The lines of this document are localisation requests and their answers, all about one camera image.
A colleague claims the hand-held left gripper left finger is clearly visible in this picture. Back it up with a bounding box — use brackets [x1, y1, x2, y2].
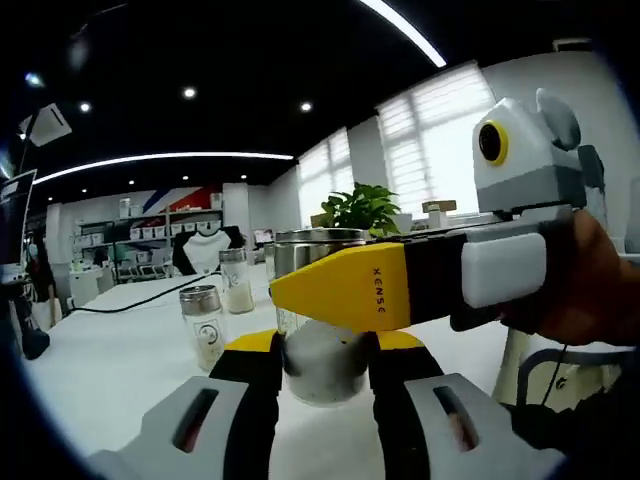
[87, 328, 286, 480]

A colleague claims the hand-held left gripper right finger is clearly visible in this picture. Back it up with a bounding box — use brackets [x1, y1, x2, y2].
[367, 329, 569, 480]

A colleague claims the short white-filled seasoning bottle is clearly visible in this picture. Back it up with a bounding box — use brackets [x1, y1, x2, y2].
[273, 227, 374, 407]

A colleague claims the short beige-filled seasoning bottle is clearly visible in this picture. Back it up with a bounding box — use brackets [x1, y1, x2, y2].
[178, 284, 227, 374]

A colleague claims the tall cream-filled seasoning bottle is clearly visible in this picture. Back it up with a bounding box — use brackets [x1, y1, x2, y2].
[218, 248, 256, 315]

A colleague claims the person's right hand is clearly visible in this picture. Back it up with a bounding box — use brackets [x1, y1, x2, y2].
[499, 209, 640, 347]

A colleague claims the potted green plant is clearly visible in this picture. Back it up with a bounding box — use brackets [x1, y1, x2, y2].
[319, 182, 414, 239]

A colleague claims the white office chair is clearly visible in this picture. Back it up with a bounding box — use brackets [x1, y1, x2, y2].
[492, 329, 640, 406]

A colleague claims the large window with blinds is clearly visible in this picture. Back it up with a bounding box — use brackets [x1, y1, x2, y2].
[377, 62, 496, 216]

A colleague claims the person's dark clothing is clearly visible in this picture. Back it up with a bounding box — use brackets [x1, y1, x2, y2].
[509, 379, 621, 471]

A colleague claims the narrow window with blinds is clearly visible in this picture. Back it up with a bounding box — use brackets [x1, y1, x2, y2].
[297, 127, 354, 229]

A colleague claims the black and white shirt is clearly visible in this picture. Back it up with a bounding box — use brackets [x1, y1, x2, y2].
[172, 225, 246, 276]

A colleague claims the long ceiling light strip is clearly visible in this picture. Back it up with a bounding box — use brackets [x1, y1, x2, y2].
[357, 0, 448, 69]

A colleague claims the shelf with white storage boxes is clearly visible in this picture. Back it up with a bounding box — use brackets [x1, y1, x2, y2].
[74, 194, 224, 251]

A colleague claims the curved ceiling light strip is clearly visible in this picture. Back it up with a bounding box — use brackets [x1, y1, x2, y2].
[32, 151, 295, 185]

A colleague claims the ceiling air conditioner unit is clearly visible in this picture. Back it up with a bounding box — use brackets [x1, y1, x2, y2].
[19, 103, 74, 148]

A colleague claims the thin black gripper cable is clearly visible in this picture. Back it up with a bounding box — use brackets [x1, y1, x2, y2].
[541, 342, 571, 407]

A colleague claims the black power cable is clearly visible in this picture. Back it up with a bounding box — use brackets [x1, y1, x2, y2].
[64, 269, 224, 315]

